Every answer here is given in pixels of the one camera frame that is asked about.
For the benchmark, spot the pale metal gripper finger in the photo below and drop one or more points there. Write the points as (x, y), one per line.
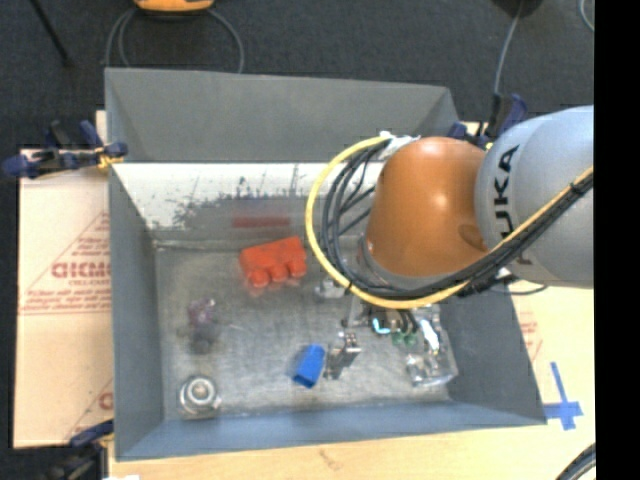
(352, 350)
(334, 360)

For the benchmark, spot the blue block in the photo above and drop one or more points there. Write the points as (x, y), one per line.
(309, 365)

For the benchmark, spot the small grey metal object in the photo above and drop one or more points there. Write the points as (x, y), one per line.
(327, 290)

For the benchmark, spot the clear plastic packet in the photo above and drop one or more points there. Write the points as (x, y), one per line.
(430, 368)

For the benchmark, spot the grey metal bin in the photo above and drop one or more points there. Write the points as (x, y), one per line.
(250, 328)

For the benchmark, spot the red toy block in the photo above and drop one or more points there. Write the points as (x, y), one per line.
(272, 263)

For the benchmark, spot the purple toy figure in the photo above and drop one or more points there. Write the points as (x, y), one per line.
(202, 320)

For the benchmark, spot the clear glass round jar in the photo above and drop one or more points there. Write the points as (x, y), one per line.
(199, 395)

